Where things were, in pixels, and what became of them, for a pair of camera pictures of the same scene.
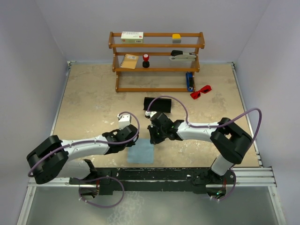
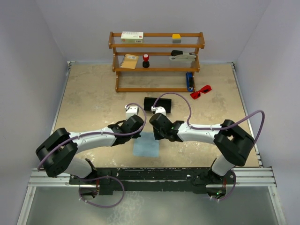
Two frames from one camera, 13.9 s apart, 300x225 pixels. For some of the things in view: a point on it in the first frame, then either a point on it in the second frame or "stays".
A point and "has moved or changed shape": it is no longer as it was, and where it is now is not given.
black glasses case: [160, 104] stays
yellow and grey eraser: [176, 38] stays
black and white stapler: [177, 55] stays
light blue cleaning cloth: [142, 152] has moved or changed shape
